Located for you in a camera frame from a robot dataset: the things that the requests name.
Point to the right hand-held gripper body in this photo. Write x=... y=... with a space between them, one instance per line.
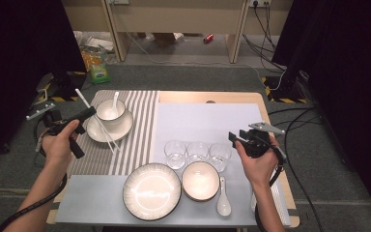
x=259 y=141

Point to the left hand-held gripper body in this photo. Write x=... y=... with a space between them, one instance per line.
x=56 y=124

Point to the white bowl dark rim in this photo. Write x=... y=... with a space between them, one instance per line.
x=103 y=111
x=201 y=200
x=200 y=179

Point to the white plate dark rim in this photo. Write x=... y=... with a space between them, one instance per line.
x=151 y=193
x=122 y=125

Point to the clear drinking glass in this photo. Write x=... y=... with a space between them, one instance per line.
x=219 y=156
x=197 y=150
x=175 y=154

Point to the person's left hand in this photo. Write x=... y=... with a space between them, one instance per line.
x=58 y=148

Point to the person's right hand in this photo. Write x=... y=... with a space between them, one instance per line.
x=261 y=167

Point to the white table sheet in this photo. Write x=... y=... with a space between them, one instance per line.
x=206 y=122

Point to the black stand base hazard tape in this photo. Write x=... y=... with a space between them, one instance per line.
x=283 y=88
x=61 y=87

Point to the green packet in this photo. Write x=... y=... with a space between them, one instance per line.
x=99 y=75

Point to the striped woven placemat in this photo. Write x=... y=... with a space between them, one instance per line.
x=141 y=106

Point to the clear plastic bag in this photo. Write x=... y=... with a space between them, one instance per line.
x=96 y=42

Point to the black curtain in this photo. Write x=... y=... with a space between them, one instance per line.
x=351 y=64
x=19 y=48

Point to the small red object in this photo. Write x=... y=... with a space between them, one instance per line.
x=208 y=38

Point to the cardboard box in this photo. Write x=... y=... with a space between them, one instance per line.
x=165 y=38

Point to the beige desk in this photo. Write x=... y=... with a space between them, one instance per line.
x=174 y=16

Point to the white wall socket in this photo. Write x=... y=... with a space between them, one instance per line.
x=259 y=2

